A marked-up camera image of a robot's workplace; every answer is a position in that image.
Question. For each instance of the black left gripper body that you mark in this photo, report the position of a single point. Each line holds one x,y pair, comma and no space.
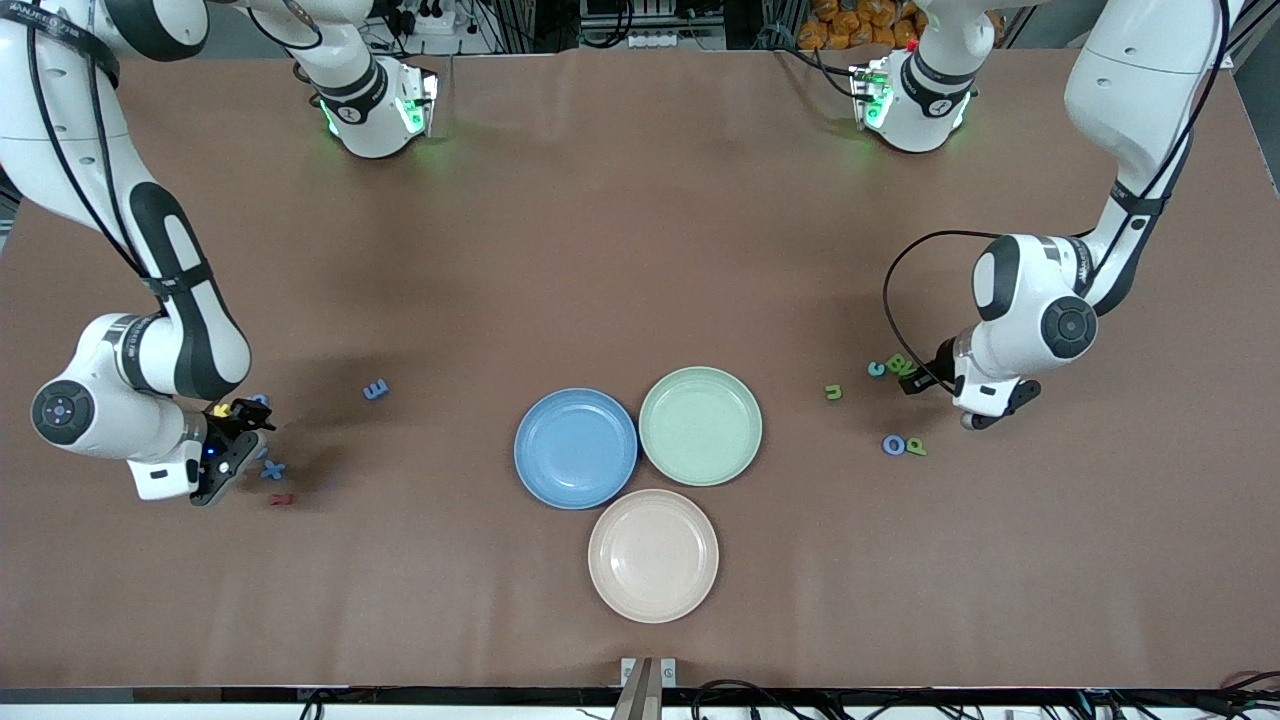
941,361

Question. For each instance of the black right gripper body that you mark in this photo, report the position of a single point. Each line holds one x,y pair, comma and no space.
229,419

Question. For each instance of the green foam letter B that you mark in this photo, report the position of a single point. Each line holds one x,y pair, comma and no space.
897,363

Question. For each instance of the blue foam letter X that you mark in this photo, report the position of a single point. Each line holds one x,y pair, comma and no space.
272,470

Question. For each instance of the blue foam letter O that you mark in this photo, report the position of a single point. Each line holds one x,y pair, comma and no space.
885,445

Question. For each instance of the blue foam letter E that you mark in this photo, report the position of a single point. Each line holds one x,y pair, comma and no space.
375,389

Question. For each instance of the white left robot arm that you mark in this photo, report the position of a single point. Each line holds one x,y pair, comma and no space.
1020,300

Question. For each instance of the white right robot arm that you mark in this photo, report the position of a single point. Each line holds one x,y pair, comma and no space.
190,330

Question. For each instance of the green plate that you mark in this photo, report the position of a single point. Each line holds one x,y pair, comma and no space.
700,450

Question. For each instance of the blue plate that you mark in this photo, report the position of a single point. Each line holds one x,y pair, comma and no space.
560,480

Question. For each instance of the beige plate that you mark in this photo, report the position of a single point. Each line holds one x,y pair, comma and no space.
652,555

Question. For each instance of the bag of oranges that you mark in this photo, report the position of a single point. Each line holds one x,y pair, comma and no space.
850,25

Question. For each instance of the white power strip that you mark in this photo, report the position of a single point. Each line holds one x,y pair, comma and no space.
660,39
430,20

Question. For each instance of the metal table edge bracket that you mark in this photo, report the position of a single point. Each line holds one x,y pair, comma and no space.
640,690

